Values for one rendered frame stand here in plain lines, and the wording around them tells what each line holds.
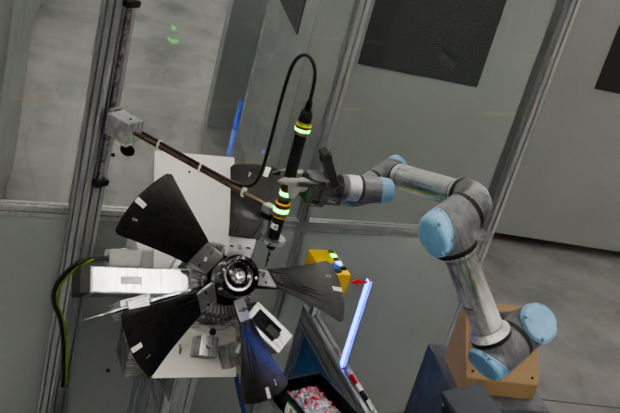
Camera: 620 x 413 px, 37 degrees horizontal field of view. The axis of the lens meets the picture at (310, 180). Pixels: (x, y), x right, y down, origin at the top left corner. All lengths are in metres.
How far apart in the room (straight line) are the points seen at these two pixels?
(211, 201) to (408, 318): 1.36
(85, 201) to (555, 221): 4.12
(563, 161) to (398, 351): 2.63
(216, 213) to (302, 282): 0.38
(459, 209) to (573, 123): 3.85
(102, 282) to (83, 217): 0.48
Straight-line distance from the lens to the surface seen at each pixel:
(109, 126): 2.90
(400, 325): 3.98
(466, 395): 2.36
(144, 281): 2.67
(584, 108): 6.21
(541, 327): 2.66
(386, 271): 3.77
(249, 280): 2.59
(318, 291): 2.72
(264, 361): 2.66
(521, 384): 2.87
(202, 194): 2.89
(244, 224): 2.67
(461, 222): 2.40
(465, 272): 2.47
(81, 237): 3.11
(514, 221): 6.39
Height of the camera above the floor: 2.51
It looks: 23 degrees down
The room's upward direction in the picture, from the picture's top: 15 degrees clockwise
